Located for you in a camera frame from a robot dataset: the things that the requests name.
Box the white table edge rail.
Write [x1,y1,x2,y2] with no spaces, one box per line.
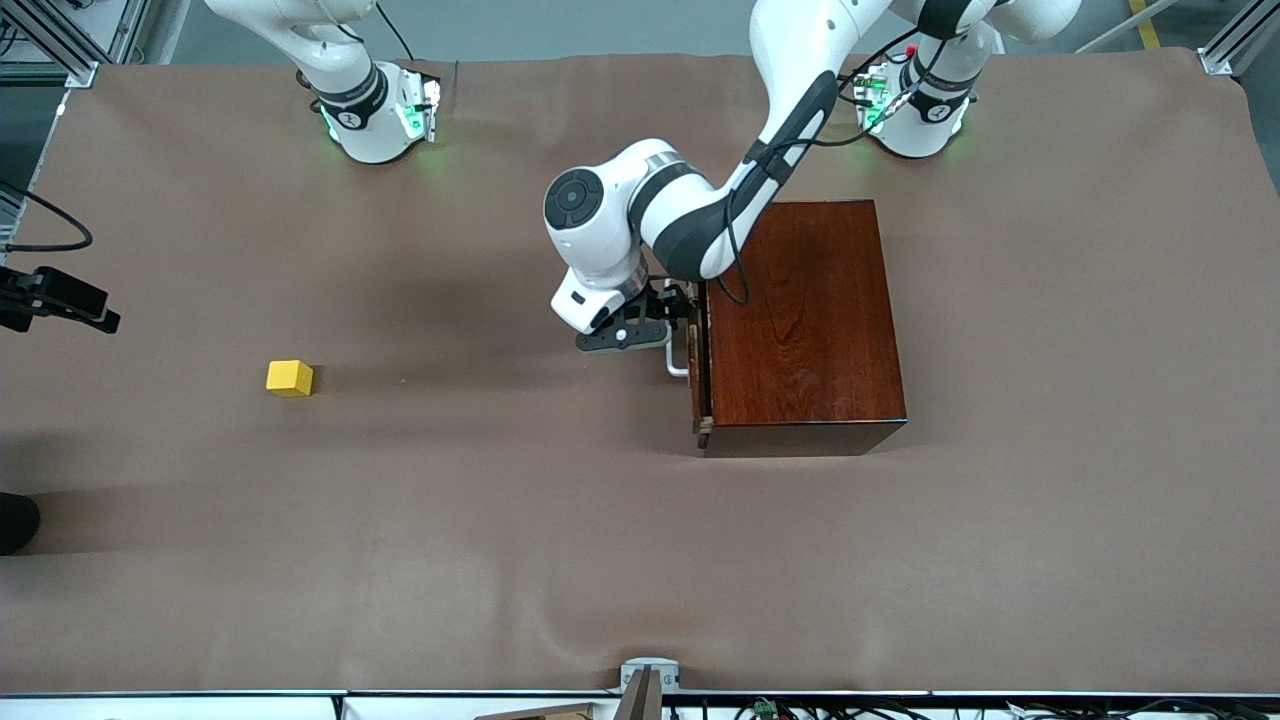
[0,690,1280,720]

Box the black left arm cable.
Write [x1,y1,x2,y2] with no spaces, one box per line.
[725,30,926,306]

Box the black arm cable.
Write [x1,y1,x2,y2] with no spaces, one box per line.
[725,30,926,306]
[0,183,94,253]

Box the black ribbed round object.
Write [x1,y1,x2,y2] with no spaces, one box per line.
[0,493,41,556]

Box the light wooden drawer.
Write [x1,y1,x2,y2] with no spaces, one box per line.
[665,280,713,448]

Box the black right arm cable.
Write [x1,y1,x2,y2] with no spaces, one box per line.
[0,183,94,253]

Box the black cable bundle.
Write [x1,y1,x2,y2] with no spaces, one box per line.
[735,698,1280,720]

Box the brown board piece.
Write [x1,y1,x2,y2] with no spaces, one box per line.
[475,703,596,720]

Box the dark wooden cabinet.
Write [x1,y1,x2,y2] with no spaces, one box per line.
[700,200,909,459]

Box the black base cable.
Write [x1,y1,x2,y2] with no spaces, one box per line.
[375,3,416,61]

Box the grey camera mount clamp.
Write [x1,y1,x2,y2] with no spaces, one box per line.
[620,657,681,720]

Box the aluminium frame profile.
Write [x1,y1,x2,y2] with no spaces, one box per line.
[0,0,151,91]
[1198,0,1280,76]

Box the brown table cloth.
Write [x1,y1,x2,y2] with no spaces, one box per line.
[0,48,1280,696]

